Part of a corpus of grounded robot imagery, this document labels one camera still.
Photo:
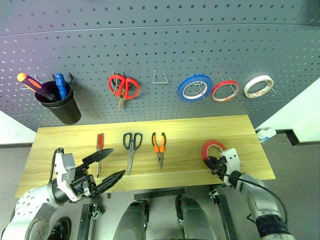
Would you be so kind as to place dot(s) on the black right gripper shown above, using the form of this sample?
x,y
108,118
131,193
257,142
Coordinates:
x,y
223,171

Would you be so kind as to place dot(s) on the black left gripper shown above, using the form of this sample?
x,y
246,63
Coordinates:
x,y
82,182

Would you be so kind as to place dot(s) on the wide red tape roll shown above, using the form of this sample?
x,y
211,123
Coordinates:
x,y
205,147

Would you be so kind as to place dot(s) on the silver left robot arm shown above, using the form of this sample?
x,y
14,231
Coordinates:
x,y
32,200

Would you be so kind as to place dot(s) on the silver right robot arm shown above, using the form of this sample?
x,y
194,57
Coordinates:
x,y
262,200

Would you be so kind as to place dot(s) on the thin red tape roll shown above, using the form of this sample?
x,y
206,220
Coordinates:
x,y
214,91

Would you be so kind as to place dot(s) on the blue tape roll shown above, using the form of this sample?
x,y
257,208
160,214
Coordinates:
x,y
182,91

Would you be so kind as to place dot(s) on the white tape roll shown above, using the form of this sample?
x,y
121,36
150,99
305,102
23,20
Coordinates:
x,y
247,87

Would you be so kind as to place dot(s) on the grey perforated pegboard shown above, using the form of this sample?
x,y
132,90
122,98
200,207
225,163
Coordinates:
x,y
150,37

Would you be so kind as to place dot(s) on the black table leg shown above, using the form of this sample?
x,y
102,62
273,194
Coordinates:
x,y
226,215
83,225

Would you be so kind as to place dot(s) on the dark rounded shape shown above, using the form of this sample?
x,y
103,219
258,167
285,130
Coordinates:
x,y
195,220
132,220

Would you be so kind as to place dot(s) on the black table crossbar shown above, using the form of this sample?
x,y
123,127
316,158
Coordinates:
x,y
160,193

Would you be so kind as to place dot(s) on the white and blue bottle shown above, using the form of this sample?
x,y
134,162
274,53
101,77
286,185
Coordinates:
x,y
265,133

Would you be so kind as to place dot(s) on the black plastic cup holder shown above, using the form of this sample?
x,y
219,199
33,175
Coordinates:
x,y
65,110

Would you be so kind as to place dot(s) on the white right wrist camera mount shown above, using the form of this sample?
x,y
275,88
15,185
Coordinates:
x,y
232,157

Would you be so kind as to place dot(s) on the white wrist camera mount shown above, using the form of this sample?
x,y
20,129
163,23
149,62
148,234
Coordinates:
x,y
232,157
61,175

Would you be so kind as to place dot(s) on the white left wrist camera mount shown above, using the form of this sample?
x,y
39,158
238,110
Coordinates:
x,y
61,175

